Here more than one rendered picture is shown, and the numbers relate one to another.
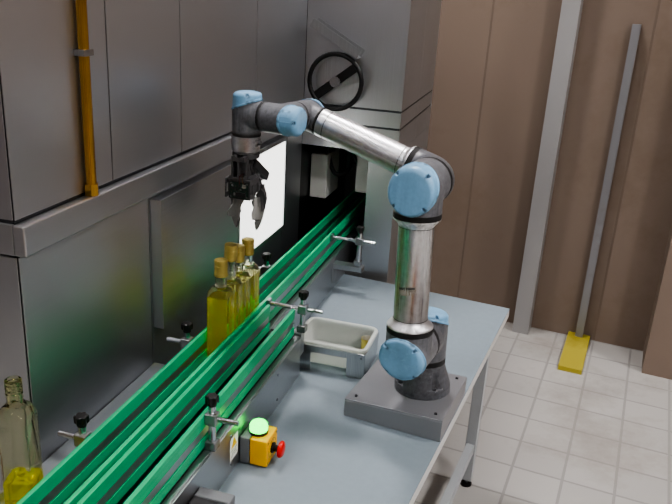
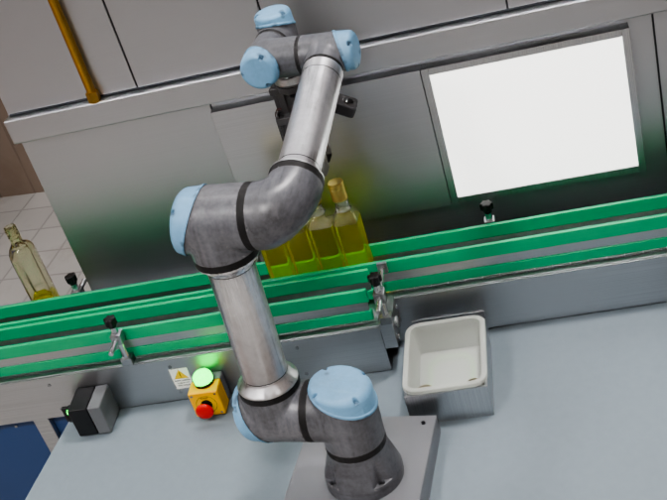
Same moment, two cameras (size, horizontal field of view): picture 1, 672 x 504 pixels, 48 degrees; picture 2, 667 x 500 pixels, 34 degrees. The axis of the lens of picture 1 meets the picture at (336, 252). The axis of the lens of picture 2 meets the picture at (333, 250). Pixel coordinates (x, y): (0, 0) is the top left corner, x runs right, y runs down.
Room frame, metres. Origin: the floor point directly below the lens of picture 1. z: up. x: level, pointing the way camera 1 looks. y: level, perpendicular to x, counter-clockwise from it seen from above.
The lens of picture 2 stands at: (1.86, -1.79, 2.27)
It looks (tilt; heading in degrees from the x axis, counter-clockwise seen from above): 32 degrees down; 90
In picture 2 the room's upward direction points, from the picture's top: 18 degrees counter-clockwise
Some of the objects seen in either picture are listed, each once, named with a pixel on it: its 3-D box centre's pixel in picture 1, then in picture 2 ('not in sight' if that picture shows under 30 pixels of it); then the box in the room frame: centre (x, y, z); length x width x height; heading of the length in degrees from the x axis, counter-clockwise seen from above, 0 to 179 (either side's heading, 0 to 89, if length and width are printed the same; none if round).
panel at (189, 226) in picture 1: (231, 216); (428, 138); (2.15, 0.32, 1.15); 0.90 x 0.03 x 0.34; 165
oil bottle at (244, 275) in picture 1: (237, 305); (330, 251); (1.86, 0.26, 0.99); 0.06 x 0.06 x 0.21; 74
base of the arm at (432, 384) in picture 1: (422, 370); (359, 455); (1.80, -0.26, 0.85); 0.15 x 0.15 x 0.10
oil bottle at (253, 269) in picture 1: (246, 297); (354, 248); (1.92, 0.24, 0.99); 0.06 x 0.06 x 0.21; 74
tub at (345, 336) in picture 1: (336, 345); (448, 367); (2.03, -0.02, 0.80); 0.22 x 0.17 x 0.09; 75
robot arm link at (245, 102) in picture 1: (247, 113); (278, 37); (1.90, 0.24, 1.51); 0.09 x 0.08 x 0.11; 66
